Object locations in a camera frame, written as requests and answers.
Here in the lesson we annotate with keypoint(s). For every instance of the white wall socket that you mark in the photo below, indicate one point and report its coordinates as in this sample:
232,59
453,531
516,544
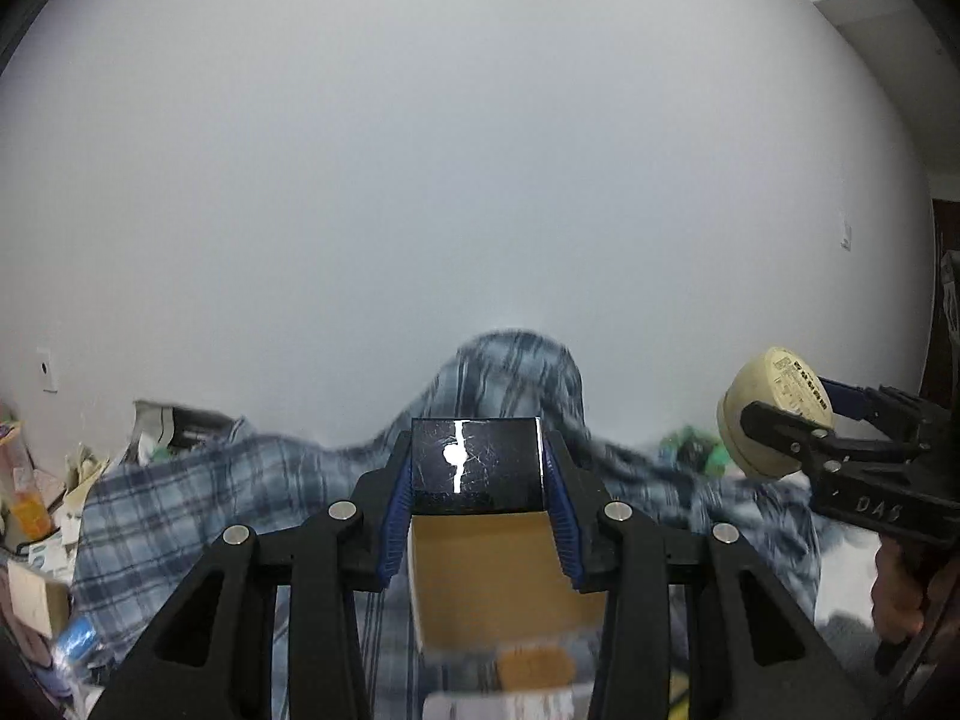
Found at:
47,371

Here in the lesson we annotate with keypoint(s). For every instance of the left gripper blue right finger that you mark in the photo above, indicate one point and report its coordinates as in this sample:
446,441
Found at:
564,523

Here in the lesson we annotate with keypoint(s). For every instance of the cardboard yogurt box tray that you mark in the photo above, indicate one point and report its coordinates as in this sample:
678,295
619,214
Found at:
481,583

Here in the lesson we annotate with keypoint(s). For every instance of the white air conditioner remote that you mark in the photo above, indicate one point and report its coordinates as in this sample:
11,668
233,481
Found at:
549,704

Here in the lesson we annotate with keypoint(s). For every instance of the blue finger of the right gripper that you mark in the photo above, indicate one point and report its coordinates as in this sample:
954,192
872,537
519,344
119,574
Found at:
848,401
784,433

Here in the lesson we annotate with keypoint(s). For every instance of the cream round jar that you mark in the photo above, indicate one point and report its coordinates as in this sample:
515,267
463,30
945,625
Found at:
775,402

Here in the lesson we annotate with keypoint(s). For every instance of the grey box behind cloth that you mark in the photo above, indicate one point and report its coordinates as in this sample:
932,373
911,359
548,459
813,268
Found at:
171,428

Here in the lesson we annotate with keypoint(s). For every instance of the green tissue pack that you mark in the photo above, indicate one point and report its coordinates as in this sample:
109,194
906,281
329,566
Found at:
696,450

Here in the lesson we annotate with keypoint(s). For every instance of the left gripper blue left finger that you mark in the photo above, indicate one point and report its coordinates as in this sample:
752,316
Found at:
395,522

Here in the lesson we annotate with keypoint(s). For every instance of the person right hand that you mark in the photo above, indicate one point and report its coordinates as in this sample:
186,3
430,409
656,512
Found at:
897,601

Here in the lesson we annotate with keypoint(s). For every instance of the small black glossy box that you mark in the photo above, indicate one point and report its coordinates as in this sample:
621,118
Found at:
477,467

